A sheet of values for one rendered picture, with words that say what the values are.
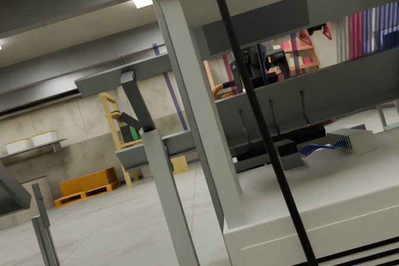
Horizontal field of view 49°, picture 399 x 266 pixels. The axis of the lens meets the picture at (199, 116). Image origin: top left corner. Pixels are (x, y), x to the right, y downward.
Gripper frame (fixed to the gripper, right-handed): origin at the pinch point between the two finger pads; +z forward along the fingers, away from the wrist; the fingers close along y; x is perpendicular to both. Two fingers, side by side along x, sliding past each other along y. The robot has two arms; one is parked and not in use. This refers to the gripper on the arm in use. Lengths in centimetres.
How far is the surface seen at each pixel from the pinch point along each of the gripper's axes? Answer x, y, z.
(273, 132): 5.5, -3.4, 11.9
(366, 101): 5.5, 31.1, 10.8
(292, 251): -53, -14, 84
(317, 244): -53, -11, 84
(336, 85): -4.8, 21.7, 8.5
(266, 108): -3.9, -3.6, 8.2
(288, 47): 518, 161, -635
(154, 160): -6.3, -45.0, 17.8
